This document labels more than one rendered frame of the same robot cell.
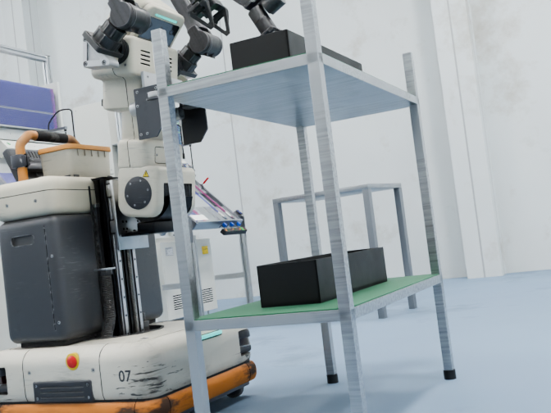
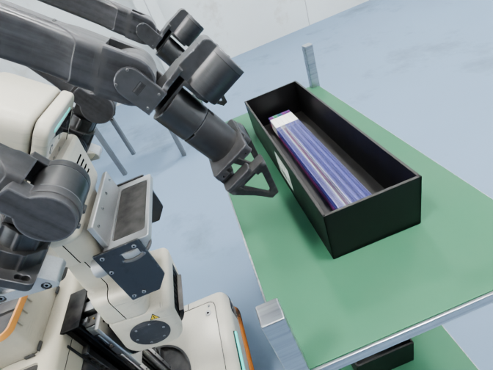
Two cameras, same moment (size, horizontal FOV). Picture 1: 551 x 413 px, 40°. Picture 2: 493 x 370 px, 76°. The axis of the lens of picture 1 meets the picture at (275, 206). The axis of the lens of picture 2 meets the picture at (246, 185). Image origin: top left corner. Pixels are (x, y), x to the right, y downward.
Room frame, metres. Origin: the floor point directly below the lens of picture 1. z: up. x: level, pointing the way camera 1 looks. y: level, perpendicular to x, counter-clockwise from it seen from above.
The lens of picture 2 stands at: (1.74, 0.31, 1.43)
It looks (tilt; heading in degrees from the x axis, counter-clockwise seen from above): 36 degrees down; 334
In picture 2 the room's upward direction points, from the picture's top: 22 degrees counter-clockwise
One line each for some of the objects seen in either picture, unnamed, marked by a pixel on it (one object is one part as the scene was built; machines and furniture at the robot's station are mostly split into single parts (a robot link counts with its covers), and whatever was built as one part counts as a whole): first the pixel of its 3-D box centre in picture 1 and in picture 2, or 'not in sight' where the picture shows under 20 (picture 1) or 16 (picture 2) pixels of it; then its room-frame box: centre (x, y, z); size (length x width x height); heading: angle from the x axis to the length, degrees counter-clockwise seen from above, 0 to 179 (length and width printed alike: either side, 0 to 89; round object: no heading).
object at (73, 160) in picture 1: (76, 164); (12, 315); (2.62, 0.67, 0.87); 0.23 x 0.15 x 0.11; 154
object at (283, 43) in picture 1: (303, 73); (309, 146); (2.23, -0.13, 1.01); 0.57 x 0.17 x 0.11; 154
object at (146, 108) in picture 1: (169, 107); (128, 226); (2.45, 0.30, 0.99); 0.28 x 0.16 x 0.22; 154
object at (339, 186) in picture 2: not in sight; (311, 156); (2.23, -0.13, 0.98); 0.51 x 0.07 x 0.03; 154
